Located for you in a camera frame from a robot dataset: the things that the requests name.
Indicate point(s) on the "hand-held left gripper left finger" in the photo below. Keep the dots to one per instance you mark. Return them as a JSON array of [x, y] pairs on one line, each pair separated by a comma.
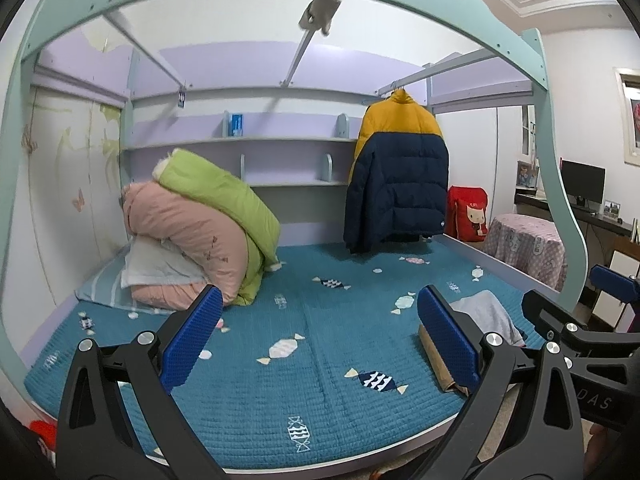
[[192, 332]]

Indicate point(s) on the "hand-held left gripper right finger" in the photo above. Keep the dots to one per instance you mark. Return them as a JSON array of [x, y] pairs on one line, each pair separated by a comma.
[[447, 340]]

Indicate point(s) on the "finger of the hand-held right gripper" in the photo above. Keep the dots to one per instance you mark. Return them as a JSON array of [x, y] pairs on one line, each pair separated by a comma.
[[542, 315], [615, 282]]

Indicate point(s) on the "navy and grey sweater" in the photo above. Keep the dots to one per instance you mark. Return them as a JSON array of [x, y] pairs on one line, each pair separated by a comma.
[[485, 315]]

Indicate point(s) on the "white cabinet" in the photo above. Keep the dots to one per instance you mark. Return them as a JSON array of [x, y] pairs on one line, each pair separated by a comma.
[[612, 305]]

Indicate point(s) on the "dark desk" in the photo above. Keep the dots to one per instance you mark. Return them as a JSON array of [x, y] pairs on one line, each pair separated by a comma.
[[610, 222]]

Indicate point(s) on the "pink patterned table cover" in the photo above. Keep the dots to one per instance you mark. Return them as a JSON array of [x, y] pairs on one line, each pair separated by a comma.
[[530, 250]]

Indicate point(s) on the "white pillow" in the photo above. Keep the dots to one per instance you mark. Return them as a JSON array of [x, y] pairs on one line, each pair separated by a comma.
[[155, 265]]

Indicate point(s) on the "pink quilt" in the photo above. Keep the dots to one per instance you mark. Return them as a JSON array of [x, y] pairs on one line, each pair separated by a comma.
[[190, 230]]

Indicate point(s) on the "striped pillow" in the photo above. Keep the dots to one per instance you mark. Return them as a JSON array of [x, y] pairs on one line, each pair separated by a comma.
[[100, 285]]

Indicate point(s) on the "black monitor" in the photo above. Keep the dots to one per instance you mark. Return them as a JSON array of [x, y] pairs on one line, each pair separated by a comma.
[[582, 180]]

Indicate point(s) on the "teal candy-print bed mat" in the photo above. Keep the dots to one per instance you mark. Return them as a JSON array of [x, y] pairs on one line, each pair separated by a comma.
[[325, 320]]

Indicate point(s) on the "red cartoon bag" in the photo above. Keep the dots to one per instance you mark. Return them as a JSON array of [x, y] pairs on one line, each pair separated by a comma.
[[467, 215]]

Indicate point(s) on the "framed cartoon picture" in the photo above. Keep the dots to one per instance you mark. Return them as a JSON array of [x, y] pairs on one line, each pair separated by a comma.
[[527, 175]]

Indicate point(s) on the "green quilt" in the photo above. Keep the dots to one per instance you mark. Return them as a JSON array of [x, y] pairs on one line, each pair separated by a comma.
[[225, 195]]

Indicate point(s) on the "navy and yellow puffer jacket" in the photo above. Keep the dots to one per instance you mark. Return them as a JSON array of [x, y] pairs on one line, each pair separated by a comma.
[[395, 185]]

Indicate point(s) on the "white sliding closet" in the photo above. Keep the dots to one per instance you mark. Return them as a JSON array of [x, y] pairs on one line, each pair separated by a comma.
[[475, 150]]

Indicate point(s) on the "red cloth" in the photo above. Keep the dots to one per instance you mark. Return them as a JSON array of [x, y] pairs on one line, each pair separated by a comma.
[[42, 432]]

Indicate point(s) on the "lavender shelf unit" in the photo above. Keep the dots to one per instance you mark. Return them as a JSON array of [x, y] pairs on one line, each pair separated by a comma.
[[225, 142]]

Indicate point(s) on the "white butterfly-print wardrobe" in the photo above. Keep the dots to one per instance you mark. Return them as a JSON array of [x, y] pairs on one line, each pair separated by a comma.
[[60, 185]]

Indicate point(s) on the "small blue box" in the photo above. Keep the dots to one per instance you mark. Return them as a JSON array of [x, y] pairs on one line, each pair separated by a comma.
[[236, 124]]

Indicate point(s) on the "blue hanging tag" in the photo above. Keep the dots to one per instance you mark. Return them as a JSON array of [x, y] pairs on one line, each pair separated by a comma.
[[182, 100]]

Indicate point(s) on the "small photo frame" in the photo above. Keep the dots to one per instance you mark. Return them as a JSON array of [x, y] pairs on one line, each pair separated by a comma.
[[611, 208]]

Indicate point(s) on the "framed wall picture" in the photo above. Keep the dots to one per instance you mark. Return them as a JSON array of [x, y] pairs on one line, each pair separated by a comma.
[[630, 115]]

